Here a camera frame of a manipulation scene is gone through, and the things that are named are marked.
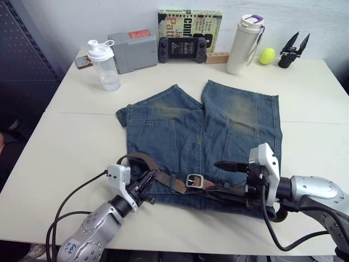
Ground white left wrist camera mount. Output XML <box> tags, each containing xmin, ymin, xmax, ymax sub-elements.
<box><xmin>107</xmin><ymin>163</ymin><xmax>139</xmax><ymax>213</ymax></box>

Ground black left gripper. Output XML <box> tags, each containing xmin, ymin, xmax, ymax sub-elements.
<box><xmin>127</xmin><ymin>169</ymin><xmax>158</xmax><ymax>208</ymax></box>

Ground brown belt with silver buckle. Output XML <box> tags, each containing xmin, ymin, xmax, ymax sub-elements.
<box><xmin>117</xmin><ymin>153</ymin><xmax>288</xmax><ymax>223</ymax></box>

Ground grey box with red label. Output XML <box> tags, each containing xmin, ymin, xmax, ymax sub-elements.
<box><xmin>106</xmin><ymin>28</ymin><xmax>159</xmax><ymax>75</ymax></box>

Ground dark perforated metal panel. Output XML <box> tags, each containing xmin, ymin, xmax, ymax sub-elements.
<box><xmin>0</xmin><ymin>0</ymin><xmax>62</xmax><ymax>92</ymax></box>

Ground black handheld game console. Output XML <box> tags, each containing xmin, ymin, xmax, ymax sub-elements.
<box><xmin>158</xmin><ymin>36</ymin><xmax>207</xmax><ymax>64</ymax></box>

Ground white tumbler with purple lid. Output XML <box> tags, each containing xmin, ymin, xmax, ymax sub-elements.
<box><xmin>225</xmin><ymin>13</ymin><xmax>267</xmax><ymax>75</ymax></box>

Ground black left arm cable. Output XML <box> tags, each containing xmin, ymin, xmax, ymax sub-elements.
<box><xmin>45</xmin><ymin>170</ymin><xmax>110</xmax><ymax>262</ymax></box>

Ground wooden block with holes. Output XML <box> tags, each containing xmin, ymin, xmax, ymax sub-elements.
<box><xmin>204</xmin><ymin>50</ymin><xmax>230</xmax><ymax>65</ymax></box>

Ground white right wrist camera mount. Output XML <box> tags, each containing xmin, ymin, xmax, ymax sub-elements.
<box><xmin>248</xmin><ymin>142</ymin><xmax>281</xmax><ymax>207</ymax></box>

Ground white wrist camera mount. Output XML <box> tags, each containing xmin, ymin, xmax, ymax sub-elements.
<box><xmin>107</xmin><ymin>163</ymin><xmax>139</xmax><ymax>213</ymax></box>
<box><xmin>248</xmin><ymin>142</ymin><xmax>281</xmax><ymax>207</ymax></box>

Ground blue denim shorts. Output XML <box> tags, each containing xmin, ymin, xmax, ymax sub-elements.
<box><xmin>116</xmin><ymin>79</ymin><xmax>283</xmax><ymax>219</ymax></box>

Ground clear shaker bottle white lid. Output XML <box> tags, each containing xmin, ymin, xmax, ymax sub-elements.
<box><xmin>87</xmin><ymin>39</ymin><xmax>122</xmax><ymax>92</ymax></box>

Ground green and yellow book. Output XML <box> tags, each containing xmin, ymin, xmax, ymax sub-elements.
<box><xmin>157</xmin><ymin>8</ymin><xmax>224</xmax><ymax>54</ymax></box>

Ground small brown square coaster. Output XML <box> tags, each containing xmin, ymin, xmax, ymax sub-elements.
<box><xmin>74</xmin><ymin>55</ymin><xmax>95</xmax><ymax>70</ymax></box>

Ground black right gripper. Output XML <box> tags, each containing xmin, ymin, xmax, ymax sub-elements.
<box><xmin>204</xmin><ymin>161</ymin><xmax>270</xmax><ymax>211</ymax></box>

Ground yellow tennis ball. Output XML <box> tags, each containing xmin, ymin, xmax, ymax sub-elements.
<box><xmin>258</xmin><ymin>47</ymin><xmax>276</xmax><ymax>66</ymax></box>

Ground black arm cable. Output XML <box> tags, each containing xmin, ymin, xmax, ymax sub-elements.
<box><xmin>45</xmin><ymin>170</ymin><xmax>110</xmax><ymax>262</ymax></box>
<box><xmin>260</xmin><ymin>182</ymin><xmax>332</xmax><ymax>252</ymax></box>

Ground grey sneaker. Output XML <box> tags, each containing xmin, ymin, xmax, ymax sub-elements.
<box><xmin>26</xmin><ymin>242</ymin><xmax>47</xmax><ymax>259</ymax></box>

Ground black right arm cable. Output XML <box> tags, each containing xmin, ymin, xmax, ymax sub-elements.
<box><xmin>260</xmin><ymin>182</ymin><xmax>332</xmax><ymax>252</ymax></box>

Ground spare black two-finger gripper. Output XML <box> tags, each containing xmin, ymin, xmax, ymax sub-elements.
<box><xmin>277</xmin><ymin>31</ymin><xmax>311</xmax><ymax>69</ymax></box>

